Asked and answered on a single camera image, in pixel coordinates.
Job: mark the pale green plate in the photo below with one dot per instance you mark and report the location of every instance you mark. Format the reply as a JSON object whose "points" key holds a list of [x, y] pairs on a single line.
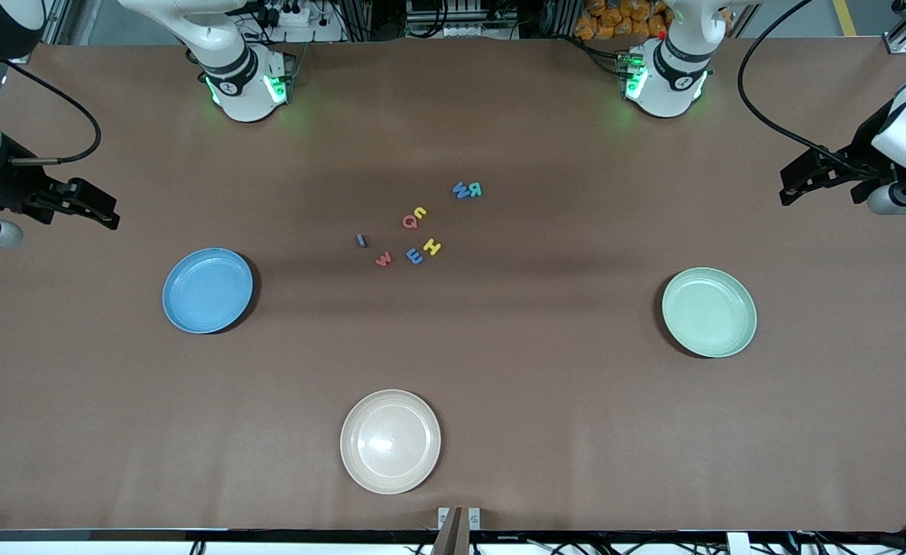
{"points": [[708, 312]]}

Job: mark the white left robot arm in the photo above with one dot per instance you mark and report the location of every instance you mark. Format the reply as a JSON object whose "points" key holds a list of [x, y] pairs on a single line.
{"points": [[665, 85]]}

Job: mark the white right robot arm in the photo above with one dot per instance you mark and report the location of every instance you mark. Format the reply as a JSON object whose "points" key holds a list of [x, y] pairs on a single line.
{"points": [[240, 85]]}

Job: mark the pink letter Q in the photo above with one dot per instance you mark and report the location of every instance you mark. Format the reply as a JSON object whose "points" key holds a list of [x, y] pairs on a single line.
{"points": [[410, 222]]}

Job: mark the blue plate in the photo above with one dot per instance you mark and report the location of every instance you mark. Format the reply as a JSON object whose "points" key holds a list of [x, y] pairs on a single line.
{"points": [[207, 291]]}

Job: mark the brown mount post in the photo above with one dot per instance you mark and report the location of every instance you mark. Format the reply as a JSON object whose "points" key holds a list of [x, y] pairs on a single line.
{"points": [[452, 539]]}

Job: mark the yellow letter H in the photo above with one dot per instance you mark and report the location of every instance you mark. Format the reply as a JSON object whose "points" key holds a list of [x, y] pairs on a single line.
{"points": [[432, 247]]}

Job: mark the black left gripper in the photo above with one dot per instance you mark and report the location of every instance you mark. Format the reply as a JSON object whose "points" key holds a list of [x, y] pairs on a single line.
{"points": [[863, 156]]}

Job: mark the brown table cover sheet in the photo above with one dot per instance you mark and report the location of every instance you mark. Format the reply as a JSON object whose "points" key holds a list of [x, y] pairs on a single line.
{"points": [[576, 432]]}

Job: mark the pink lowercase letter w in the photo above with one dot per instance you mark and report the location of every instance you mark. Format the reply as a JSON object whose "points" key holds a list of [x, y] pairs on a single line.
{"points": [[383, 260]]}

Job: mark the beige plate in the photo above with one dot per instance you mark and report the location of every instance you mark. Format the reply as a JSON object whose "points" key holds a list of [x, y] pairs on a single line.
{"points": [[390, 441]]}

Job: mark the small metal clamp bracket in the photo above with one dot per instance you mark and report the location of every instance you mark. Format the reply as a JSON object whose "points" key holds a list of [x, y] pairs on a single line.
{"points": [[443, 518], [474, 518]]}

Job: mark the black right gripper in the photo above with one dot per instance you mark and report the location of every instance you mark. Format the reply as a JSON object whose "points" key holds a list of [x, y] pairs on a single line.
{"points": [[7, 190]]}

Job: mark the blue capital letter W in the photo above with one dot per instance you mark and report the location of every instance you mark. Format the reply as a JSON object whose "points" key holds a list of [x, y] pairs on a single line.
{"points": [[461, 190]]}

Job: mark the orange packets pile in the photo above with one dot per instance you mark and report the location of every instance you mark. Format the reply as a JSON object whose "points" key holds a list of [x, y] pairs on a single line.
{"points": [[614, 19]]}

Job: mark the white power strip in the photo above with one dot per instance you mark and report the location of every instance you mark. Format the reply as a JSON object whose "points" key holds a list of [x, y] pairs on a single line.
{"points": [[298, 15]]}

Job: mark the light blue letter m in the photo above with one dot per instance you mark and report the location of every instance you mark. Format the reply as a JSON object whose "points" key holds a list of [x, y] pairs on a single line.
{"points": [[415, 255]]}

